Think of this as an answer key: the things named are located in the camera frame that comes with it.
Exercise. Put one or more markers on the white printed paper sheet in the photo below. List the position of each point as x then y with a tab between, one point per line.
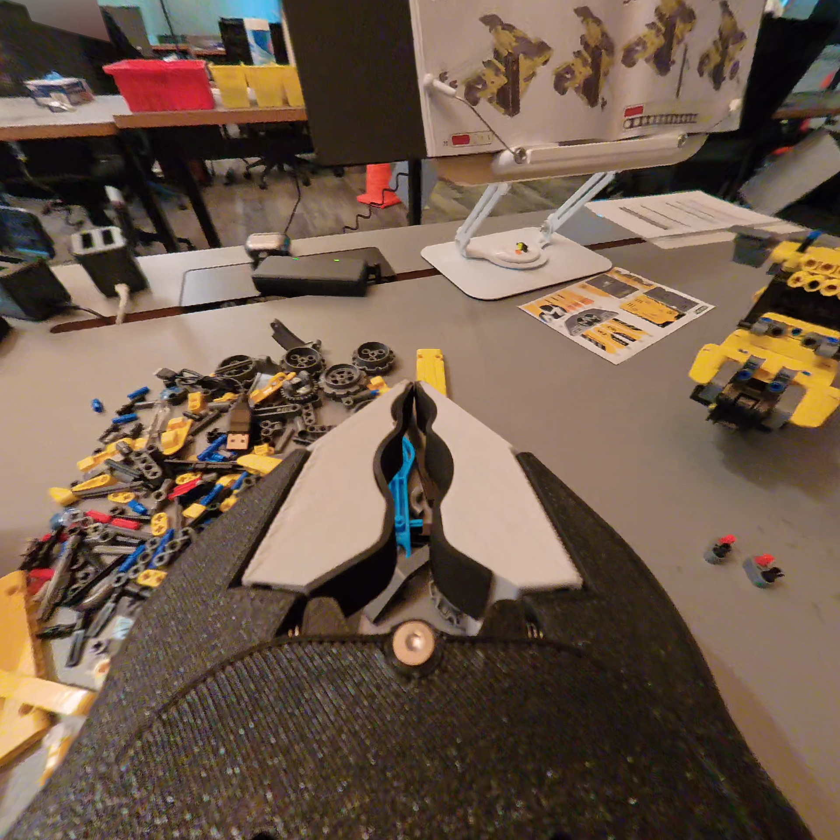
689	216

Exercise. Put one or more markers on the yellow plastic bin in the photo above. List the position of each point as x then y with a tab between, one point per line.
295	85
266	86
229	88

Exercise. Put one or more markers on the yellow building brick vehicle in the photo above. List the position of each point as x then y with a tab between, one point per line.
754	361

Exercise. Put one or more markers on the blue brick separator tool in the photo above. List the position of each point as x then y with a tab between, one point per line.
400	499

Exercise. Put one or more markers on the black usb plug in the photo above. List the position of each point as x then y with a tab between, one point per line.
239	426

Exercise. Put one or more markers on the black monitor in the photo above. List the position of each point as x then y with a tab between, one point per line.
354	79

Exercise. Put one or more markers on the yellow building panel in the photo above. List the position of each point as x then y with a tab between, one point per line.
431	367

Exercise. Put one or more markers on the black power adapter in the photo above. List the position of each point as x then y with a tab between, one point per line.
308	275

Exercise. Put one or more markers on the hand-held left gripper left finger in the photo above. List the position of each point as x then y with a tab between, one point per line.
328	512

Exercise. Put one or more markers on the pile of building pieces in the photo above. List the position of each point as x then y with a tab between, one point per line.
151	459

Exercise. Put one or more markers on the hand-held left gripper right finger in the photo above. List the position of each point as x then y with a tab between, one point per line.
505	518

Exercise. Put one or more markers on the red plastic bin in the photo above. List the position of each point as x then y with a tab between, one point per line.
161	88

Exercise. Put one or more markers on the yellow black sticker sheet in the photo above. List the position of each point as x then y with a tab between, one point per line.
610	315

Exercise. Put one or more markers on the small grey black device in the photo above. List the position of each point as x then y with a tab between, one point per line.
268	246

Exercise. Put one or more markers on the small red grey piece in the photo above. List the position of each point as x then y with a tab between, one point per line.
720	550
762	571

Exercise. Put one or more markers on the large yellow building pieces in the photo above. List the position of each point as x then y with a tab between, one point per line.
19	656

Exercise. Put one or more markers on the building instruction booklet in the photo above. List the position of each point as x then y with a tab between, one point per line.
453	39

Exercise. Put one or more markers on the white book stand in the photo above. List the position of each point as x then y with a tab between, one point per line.
525	275

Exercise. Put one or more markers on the white cardboard box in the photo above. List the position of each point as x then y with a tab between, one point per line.
59	92

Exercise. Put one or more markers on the black box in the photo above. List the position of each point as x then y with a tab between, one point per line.
33	289

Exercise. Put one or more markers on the brown edged table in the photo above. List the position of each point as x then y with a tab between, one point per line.
197	118

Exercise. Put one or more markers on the black charger block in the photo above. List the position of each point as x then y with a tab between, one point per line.
108	269

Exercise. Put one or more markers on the orange traffic cone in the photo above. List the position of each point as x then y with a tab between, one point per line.
379	187

